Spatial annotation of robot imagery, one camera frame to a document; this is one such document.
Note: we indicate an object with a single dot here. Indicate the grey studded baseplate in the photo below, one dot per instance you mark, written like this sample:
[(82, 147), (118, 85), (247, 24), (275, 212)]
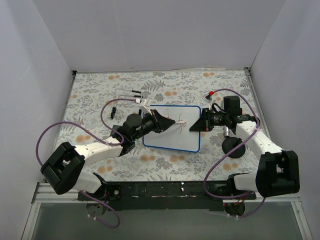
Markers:
[(116, 128)]

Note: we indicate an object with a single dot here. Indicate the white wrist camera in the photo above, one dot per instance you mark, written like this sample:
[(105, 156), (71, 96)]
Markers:
[(208, 97), (144, 105)]

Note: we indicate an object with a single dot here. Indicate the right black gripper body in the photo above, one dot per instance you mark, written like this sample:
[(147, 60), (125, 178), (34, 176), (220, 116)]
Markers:
[(205, 120)]

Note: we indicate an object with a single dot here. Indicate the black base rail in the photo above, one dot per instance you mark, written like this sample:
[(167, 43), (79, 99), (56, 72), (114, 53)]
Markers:
[(170, 195)]

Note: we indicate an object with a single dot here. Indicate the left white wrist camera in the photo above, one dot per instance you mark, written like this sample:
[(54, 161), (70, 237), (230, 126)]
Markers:
[(144, 105)]

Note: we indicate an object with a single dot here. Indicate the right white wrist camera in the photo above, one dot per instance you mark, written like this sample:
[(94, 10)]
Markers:
[(208, 97)]

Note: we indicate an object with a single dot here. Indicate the blue framed whiteboard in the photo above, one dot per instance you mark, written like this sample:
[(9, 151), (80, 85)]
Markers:
[(177, 137)]

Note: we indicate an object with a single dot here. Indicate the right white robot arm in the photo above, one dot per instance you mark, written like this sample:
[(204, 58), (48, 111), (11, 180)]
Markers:
[(278, 170)]

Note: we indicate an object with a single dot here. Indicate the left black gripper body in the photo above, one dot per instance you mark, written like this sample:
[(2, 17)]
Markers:
[(156, 121)]

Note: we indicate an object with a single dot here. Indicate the floral tablecloth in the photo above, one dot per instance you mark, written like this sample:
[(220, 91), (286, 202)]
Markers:
[(68, 161)]

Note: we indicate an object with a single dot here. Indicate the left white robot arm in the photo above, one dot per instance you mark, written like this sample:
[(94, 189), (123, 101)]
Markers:
[(64, 168)]

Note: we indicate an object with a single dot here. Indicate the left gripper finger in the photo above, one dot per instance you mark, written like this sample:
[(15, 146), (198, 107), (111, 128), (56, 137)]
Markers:
[(160, 117), (165, 125)]

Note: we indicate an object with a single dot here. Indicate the silver metal cylinder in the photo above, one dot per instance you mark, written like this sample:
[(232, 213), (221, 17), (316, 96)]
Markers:
[(226, 132)]

